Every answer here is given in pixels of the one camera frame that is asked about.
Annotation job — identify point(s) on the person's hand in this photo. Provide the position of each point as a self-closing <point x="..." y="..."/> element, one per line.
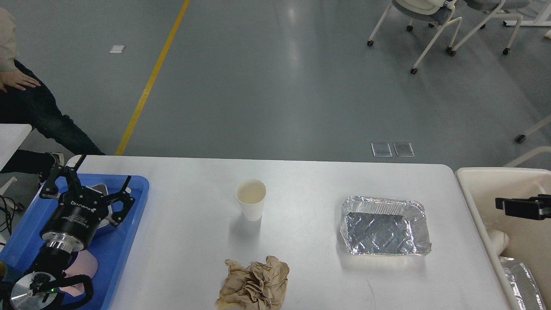
<point x="16" y="79"/>

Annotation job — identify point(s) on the crumpled brown paper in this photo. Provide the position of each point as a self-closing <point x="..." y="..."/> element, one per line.
<point x="259" y="286"/>

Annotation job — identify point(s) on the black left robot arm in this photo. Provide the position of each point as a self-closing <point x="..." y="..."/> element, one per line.
<point x="38" y="288"/>

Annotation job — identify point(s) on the foil tray inside bin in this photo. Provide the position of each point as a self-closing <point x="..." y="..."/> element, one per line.
<point x="523" y="284"/>

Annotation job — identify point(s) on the seated person in jeans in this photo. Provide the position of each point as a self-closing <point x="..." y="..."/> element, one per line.
<point x="36" y="106"/>

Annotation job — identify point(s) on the clear floor plate left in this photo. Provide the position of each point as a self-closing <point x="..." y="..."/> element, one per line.
<point x="381" y="150"/>

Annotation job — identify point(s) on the white paper cup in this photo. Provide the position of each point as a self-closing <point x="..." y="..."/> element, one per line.
<point x="250" y="194"/>

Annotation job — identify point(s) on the blue plastic tray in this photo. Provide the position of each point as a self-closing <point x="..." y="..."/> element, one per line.
<point x="111" y="249"/>

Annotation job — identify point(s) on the white side table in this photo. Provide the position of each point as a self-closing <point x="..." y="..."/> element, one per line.
<point x="11" y="137"/>

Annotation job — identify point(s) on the cream plastic bin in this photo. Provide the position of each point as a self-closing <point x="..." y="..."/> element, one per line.
<point x="525" y="240"/>

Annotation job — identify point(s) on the stainless steel rectangular tray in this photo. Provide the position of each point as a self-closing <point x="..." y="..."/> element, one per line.
<point x="105" y="226"/>

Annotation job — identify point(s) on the aluminium foil tray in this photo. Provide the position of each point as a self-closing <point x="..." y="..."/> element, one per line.
<point x="384" y="227"/>

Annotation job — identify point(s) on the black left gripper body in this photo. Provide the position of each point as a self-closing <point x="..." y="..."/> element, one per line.
<point x="75" y="220"/>

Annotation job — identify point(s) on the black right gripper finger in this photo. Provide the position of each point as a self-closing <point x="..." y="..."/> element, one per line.
<point x="533" y="208"/>

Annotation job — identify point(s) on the pink mug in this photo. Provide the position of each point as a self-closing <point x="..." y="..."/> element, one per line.
<point x="83" y="263"/>

